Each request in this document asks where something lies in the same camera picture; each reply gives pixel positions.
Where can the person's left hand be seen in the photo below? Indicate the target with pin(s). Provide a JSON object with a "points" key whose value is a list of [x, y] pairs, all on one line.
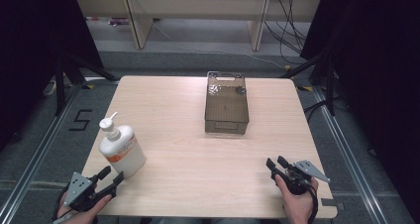
{"points": [[84, 217]]}

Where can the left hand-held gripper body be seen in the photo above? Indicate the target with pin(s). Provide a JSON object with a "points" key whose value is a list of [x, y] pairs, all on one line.
{"points": [[86, 192]]}

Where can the aluminium floor rail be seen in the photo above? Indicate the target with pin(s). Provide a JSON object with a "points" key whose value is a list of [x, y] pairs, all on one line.
{"points": [[36, 158], [350, 158]]}

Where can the white pump bottle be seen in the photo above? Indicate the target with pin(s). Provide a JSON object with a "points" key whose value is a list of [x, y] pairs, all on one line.
{"points": [[124, 151]]}

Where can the black metal stand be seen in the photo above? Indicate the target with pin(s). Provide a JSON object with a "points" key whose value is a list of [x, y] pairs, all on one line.
{"points": [[330, 85], [61, 85]]}

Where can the brown translucent plastic bin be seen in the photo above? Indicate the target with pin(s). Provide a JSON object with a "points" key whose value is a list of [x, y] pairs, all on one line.
{"points": [[226, 110]]}

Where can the small dark round object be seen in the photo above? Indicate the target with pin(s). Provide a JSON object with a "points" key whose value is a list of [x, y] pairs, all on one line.
{"points": [[240, 90]]}

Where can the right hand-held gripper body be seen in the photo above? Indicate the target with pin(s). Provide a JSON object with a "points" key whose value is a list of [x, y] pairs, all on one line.
{"points": [[297, 182]]}

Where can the white desk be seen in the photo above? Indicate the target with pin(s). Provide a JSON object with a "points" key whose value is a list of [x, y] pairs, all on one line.
{"points": [[198, 6]]}

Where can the person's right hand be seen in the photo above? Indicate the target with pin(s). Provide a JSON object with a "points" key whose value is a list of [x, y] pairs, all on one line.
{"points": [[298, 207]]}

